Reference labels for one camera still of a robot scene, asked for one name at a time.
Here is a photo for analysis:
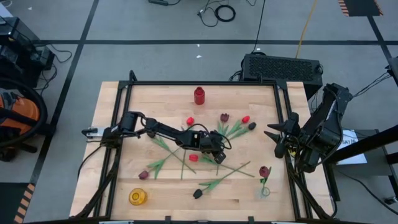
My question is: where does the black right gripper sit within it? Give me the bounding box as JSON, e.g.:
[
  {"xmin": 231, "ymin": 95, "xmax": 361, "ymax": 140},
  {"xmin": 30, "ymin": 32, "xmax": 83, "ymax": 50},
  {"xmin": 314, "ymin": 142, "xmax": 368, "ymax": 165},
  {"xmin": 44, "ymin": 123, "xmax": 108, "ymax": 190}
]
[{"xmin": 264, "ymin": 111, "xmax": 304, "ymax": 159}]

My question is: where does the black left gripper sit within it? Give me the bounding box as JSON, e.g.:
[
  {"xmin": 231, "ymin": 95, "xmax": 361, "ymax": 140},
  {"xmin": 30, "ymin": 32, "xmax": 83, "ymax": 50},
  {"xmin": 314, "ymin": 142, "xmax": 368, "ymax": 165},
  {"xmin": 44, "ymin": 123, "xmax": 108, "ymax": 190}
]
[{"xmin": 198, "ymin": 130, "xmax": 233, "ymax": 165}]

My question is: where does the red artificial tulip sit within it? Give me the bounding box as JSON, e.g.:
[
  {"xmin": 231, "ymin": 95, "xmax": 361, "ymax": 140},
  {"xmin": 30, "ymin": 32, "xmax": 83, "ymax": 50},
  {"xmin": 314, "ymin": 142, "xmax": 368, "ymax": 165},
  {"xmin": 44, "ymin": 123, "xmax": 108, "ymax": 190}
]
[
  {"xmin": 225, "ymin": 115, "xmax": 251, "ymax": 139},
  {"xmin": 188, "ymin": 154, "xmax": 256, "ymax": 178},
  {"xmin": 180, "ymin": 116, "xmax": 196, "ymax": 181}
]

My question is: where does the red vase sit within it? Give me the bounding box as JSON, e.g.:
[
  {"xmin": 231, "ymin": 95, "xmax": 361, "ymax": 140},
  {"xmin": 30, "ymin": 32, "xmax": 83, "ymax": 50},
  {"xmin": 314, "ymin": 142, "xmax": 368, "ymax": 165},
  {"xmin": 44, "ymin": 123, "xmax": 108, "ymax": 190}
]
[{"xmin": 193, "ymin": 86, "xmax": 206, "ymax": 106}]

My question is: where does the clear glass vase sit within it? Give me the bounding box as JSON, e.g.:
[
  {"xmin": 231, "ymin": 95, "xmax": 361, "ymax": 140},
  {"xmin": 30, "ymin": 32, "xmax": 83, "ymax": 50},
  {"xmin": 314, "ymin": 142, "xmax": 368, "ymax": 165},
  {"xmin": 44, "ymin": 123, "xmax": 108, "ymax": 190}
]
[{"xmin": 256, "ymin": 185, "xmax": 271, "ymax": 200}]

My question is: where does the yellow glass vase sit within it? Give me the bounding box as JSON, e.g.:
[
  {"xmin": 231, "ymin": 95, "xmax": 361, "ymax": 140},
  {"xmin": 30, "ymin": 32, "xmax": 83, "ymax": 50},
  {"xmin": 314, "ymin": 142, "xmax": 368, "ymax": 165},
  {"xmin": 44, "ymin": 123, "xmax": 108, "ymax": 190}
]
[{"xmin": 128, "ymin": 187, "xmax": 148, "ymax": 207}]

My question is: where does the black mesh computer case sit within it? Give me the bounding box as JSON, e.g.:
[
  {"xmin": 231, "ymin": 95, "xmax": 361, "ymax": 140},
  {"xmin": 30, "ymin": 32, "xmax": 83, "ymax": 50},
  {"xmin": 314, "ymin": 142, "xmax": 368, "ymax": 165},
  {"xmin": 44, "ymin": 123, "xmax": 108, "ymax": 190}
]
[{"xmin": 241, "ymin": 52, "xmax": 324, "ymax": 101}]

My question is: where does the white paper sheet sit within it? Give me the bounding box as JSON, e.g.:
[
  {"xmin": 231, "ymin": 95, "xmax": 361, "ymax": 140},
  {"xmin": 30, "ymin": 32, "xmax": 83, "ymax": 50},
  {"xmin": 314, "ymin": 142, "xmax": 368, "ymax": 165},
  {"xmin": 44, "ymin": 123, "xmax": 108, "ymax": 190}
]
[{"xmin": 337, "ymin": 129, "xmax": 368, "ymax": 166}]

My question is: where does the black metal stand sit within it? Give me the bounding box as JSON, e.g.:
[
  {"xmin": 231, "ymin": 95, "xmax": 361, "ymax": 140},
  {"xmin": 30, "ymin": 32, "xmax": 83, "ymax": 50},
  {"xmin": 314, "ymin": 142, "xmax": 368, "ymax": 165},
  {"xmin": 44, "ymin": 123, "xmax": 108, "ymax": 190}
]
[{"xmin": 317, "ymin": 124, "xmax": 398, "ymax": 200}]

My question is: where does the black mat with striped edge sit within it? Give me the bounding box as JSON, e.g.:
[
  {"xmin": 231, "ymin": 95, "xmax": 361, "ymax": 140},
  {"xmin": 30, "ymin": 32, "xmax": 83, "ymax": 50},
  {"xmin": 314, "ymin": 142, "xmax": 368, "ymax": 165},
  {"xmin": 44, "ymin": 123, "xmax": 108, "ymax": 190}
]
[
  {"xmin": 0, "ymin": 182, "xmax": 37, "ymax": 224},
  {"xmin": 337, "ymin": 0, "xmax": 384, "ymax": 17}
]

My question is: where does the orange vacuum cleaner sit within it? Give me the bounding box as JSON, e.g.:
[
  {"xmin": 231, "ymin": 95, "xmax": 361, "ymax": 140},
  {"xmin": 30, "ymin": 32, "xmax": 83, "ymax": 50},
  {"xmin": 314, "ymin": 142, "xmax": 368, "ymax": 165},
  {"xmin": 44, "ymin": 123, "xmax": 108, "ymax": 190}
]
[{"xmin": 0, "ymin": 77, "xmax": 50, "ymax": 162}]

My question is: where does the black equipment stack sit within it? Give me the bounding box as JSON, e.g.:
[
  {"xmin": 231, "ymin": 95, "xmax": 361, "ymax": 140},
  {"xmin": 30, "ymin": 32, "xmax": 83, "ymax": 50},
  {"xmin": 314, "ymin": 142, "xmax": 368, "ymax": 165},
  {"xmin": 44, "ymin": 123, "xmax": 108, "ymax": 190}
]
[{"xmin": 0, "ymin": 17, "xmax": 56, "ymax": 90}]

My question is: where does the black hanging cable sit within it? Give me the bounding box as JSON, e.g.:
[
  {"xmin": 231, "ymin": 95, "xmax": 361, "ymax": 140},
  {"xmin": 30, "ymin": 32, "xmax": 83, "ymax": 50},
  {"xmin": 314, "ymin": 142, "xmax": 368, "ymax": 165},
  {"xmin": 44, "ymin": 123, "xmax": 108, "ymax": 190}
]
[{"xmin": 251, "ymin": 0, "xmax": 267, "ymax": 54}]

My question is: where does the yellow hanging cable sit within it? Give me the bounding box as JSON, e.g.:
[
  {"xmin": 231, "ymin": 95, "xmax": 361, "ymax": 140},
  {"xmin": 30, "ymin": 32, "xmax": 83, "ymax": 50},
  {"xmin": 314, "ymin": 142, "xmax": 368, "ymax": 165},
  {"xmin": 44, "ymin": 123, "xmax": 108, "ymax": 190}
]
[{"xmin": 295, "ymin": 0, "xmax": 320, "ymax": 59}]

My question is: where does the coiled black cable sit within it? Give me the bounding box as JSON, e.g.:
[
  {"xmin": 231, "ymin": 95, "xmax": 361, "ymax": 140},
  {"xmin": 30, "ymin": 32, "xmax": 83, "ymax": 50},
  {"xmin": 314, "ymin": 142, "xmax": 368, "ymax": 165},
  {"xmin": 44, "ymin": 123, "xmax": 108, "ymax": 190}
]
[{"xmin": 214, "ymin": 4, "xmax": 236, "ymax": 23}]

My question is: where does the black cable with plug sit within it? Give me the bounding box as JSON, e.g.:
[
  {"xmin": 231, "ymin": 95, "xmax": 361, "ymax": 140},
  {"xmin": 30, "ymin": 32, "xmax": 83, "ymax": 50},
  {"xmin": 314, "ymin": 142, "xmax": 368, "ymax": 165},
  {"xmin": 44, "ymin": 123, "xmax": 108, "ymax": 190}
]
[{"xmin": 197, "ymin": 0, "xmax": 218, "ymax": 28}]

